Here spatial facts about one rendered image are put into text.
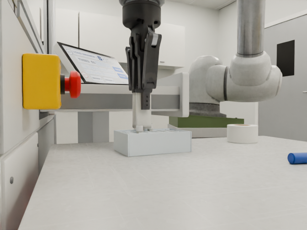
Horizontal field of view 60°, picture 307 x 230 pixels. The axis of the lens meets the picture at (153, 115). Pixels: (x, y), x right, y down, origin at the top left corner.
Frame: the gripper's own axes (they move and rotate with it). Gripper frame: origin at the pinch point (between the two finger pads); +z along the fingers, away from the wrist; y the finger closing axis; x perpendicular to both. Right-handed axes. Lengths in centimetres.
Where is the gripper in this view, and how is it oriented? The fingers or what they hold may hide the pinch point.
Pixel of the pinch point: (141, 110)
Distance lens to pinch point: 52.3
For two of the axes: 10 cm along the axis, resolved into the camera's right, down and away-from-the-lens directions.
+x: -9.1, 0.1, -4.2
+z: 0.0, 10.0, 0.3
